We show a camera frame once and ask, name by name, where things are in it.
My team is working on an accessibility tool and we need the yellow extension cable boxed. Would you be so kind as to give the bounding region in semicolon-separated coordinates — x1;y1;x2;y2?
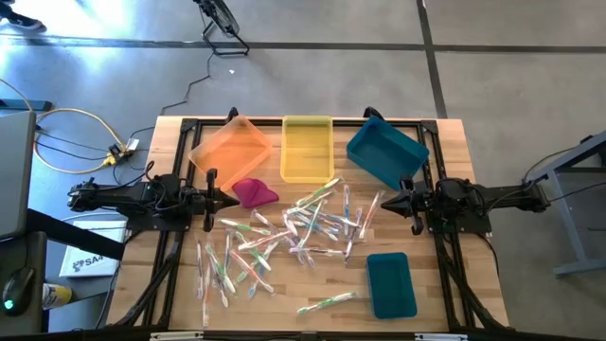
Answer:
0;78;127;175

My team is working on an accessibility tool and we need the white label strip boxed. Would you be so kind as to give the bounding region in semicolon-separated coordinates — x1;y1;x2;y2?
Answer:
415;332;470;341
150;331;205;341

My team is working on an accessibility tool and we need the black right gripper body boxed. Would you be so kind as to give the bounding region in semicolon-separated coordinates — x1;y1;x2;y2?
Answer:
401;174;441;237

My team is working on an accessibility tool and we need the small teal plastic bin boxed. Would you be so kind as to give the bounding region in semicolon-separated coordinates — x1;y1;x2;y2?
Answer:
365;251;419;320

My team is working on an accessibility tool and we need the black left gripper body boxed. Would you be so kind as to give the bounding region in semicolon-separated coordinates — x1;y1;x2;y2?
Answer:
179;168;219;233

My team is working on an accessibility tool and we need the black computer mouse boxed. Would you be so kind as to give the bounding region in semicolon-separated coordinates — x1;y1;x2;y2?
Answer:
2;267;37;317

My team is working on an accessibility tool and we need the grey laptop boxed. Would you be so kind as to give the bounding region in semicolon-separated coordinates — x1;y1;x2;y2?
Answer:
0;111;38;241

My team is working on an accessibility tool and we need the black desk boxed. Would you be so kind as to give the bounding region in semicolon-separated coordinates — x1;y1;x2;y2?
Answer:
0;207;127;335

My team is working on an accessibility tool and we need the magenta plastic container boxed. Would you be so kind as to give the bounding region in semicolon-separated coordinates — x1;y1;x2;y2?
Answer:
231;177;280;210

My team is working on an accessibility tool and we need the yellow translucent plastic bin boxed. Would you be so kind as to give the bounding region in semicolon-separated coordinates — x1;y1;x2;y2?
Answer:
279;115;336;185

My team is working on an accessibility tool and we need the black fan power cable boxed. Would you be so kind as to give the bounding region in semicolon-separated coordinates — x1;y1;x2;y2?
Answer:
128;50;214;141

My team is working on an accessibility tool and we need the person's shoe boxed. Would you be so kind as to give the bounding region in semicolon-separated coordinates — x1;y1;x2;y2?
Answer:
0;0;47;33

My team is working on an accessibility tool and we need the blue plastic bin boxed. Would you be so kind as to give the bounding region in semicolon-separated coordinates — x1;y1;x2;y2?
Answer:
346;116;431;191

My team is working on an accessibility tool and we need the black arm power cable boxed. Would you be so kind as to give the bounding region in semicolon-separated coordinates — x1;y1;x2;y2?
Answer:
518;146;606;217

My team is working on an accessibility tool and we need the black floor cable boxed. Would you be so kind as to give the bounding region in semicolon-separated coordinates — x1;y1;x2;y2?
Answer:
35;126;157;190

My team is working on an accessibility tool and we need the purple toothbrush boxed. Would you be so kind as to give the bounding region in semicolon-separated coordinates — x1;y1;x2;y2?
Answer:
211;268;230;310
289;222;317;270
288;244;348;258
195;240;205;300
249;209;281;234
281;211;309;264
344;206;365;262

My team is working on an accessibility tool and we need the black floor fan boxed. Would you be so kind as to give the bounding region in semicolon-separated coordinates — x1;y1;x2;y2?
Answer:
192;0;251;57

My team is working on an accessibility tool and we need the grey metal table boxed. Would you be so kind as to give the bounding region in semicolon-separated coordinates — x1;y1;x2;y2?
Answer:
523;130;606;278

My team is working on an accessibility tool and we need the green toothbrush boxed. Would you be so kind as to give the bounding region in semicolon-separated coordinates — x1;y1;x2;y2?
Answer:
233;229;274;273
205;242;238;296
295;290;360;316
234;240;281;285
218;217;273;237
285;188;336;215
295;176;343;207

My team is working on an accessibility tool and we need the white printed box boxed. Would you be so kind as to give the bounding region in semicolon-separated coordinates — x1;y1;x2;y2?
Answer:
59;220;129;279

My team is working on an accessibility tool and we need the power strip with plugs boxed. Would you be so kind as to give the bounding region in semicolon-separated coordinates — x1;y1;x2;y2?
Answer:
101;137;141;167

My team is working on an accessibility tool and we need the blue floor bar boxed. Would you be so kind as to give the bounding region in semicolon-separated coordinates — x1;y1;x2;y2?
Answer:
0;98;53;113

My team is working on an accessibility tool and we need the yellow can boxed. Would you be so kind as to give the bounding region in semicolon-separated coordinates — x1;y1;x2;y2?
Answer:
41;282;74;312

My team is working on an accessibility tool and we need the orange translucent plastic bin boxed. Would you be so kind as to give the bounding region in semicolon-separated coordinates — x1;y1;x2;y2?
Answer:
187;114;275;193

